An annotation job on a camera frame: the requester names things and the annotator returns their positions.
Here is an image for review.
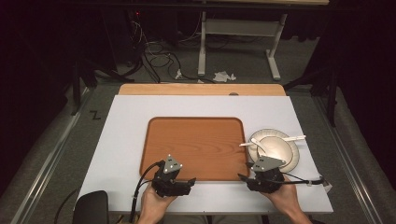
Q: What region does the white cable tag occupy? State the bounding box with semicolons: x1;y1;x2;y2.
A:
319;176;333;193

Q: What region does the wooden board strip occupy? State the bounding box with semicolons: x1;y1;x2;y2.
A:
118;82;287;97

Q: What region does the white spoon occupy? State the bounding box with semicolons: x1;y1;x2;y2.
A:
279;134;307;143
238;137;267;154

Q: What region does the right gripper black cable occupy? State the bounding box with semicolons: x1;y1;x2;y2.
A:
279;172;325;187

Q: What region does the person's left hand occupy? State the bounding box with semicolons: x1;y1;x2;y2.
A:
137;182;178;219

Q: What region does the black stand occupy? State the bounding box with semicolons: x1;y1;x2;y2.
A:
282;65;341;128

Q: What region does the large gold-rimmed white plate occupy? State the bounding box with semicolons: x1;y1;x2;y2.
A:
247;128;301;174

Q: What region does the crumpled white paper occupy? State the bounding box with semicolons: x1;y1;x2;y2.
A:
212;70;237;84

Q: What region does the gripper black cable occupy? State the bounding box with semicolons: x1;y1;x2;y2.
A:
128;160;165;224
279;172;325;187

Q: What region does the black chair back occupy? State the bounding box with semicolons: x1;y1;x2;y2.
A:
72;189;110;224

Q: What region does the metal floor rail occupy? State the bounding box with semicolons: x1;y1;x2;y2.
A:
312;95;385;224
8;88;95;224

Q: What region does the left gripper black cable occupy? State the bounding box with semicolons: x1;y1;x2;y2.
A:
128;160;165;224

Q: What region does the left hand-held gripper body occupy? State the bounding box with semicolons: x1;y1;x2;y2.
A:
151;154;197;198

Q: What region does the thin black cable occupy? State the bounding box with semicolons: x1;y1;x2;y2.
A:
53;188;79;224

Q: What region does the person's right hand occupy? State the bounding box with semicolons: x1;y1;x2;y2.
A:
261;175;302;217

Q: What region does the wooden tray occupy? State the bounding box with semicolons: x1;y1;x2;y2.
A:
139;116;250;182

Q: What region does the white board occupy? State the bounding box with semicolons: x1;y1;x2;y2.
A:
77;94;334;216

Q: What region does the tangle of floor cables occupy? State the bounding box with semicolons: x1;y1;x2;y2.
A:
130;18;217;85

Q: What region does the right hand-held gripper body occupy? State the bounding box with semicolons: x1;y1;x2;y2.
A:
237;155;287;194

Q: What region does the white desk frame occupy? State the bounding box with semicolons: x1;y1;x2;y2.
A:
197;11;289;81

